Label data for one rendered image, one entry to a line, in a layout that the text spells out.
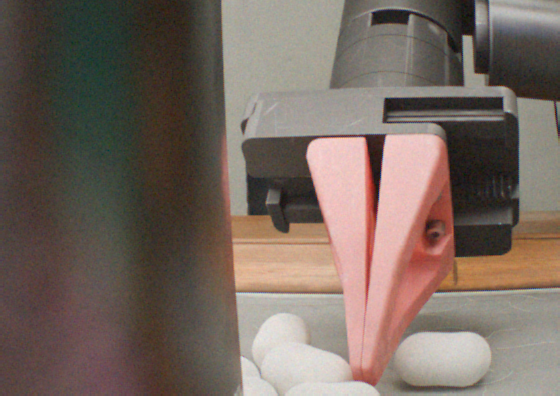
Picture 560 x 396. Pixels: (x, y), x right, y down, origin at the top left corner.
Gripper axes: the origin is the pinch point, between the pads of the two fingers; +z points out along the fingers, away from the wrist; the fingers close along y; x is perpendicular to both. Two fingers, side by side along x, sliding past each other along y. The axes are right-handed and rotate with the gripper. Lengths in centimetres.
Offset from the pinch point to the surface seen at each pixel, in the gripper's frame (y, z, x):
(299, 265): -6.5, -12.5, 11.5
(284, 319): -3.8, -3.2, 2.6
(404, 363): 1.0, -0.7, 1.6
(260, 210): -66, -139, 153
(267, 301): -7.6, -9.8, 11.0
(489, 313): 3.8, -7.7, 9.2
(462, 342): 3.1, -1.2, 1.1
